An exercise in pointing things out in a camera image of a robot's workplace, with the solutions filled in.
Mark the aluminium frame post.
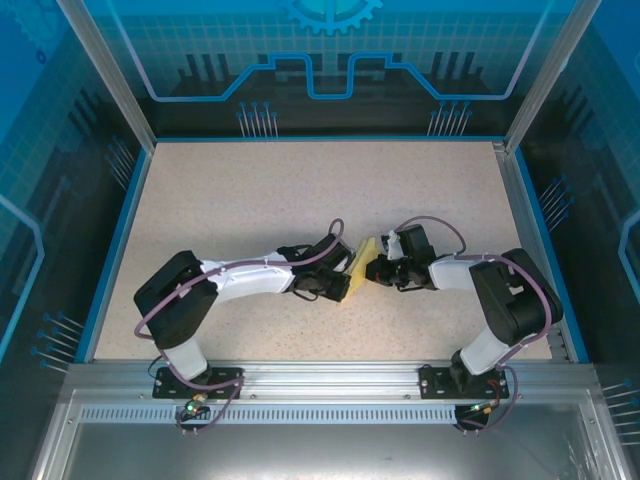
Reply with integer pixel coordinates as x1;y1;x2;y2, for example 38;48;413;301
503;0;602;152
54;0;157;151

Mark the aluminium mounting rail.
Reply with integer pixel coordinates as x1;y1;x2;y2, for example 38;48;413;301
64;362;596;401

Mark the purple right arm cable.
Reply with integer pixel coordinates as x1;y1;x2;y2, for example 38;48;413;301
399;215;554;436

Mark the cable plug with green light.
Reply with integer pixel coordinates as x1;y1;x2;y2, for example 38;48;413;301
183;393;210;417
468;397;502;417

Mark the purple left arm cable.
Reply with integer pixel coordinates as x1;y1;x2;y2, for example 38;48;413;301
134;217;246;436

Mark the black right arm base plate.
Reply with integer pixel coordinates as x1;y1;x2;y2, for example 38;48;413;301
418;364;510;400

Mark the grey metal tray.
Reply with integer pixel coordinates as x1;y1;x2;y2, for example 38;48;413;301
29;389;626;480

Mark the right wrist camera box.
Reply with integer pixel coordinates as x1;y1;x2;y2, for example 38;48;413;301
380;228;404;260

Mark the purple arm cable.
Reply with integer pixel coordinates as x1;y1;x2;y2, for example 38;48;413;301
399;215;554;436
134;217;246;436

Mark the aluminium side rail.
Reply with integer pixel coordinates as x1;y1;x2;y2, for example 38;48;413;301
491;141;576;362

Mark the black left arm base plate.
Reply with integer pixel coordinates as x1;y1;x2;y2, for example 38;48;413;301
152;366;244;400

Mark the yellow cloth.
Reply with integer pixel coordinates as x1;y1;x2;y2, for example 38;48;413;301
339;236;382;307

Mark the slotted grey cable duct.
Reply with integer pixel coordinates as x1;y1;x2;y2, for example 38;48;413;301
79;405;459;426

